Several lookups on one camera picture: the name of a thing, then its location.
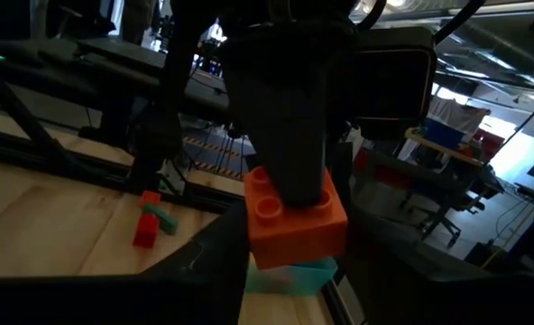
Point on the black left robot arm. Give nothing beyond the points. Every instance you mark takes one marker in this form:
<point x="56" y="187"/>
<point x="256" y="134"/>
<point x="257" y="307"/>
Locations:
<point x="177" y="67"/>

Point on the red crate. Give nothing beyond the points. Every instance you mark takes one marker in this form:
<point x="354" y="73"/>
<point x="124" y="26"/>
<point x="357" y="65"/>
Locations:
<point x="384" y="176"/>

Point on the black rounded box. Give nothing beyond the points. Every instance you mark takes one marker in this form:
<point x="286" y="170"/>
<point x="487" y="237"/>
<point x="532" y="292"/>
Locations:
<point x="393" y="81"/>

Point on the blue plastic tub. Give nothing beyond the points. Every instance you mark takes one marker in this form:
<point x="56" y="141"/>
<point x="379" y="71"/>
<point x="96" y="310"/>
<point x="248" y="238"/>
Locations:
<point x="443" y="135"/>

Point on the black office chair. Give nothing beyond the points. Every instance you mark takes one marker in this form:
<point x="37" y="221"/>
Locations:
<point x="443" y="221"/>

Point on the background wooden table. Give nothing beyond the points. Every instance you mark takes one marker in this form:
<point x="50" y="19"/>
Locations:
<point x="470" y="160"/>

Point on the orange stud brick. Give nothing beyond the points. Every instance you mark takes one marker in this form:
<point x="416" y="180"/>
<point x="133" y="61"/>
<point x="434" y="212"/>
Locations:
<point x="294" y="234"/>

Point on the teal translucent plastic bin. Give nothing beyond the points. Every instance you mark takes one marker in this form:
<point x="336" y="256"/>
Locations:
<point x="289" y="280"/>

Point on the white cloth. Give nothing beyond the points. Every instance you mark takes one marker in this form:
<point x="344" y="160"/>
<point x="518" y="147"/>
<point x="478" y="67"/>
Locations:
<point x="456" y="113"/>

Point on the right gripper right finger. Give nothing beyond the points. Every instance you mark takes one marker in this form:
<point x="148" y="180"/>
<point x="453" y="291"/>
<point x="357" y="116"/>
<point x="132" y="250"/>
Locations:
<point x="407" y="289"/>

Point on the orange wooden block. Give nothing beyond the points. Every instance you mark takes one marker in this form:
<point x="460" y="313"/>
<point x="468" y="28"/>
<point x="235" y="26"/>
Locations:
<point x="150" y="197"/>

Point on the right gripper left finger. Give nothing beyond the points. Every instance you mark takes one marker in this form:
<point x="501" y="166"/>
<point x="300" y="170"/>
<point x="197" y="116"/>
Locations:
<point x="204" y="280"/>

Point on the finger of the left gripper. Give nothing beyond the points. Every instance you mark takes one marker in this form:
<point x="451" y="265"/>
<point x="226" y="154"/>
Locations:
<point x="340" y="180"/>
<point x="285" y="113"/>

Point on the red stud brick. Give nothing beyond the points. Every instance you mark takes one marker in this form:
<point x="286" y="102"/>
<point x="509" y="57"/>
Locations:
<point x="146" y="231"/>

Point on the long green wooden block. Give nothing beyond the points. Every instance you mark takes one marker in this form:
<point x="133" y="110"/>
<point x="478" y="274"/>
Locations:
<point x="163" y="221"/>

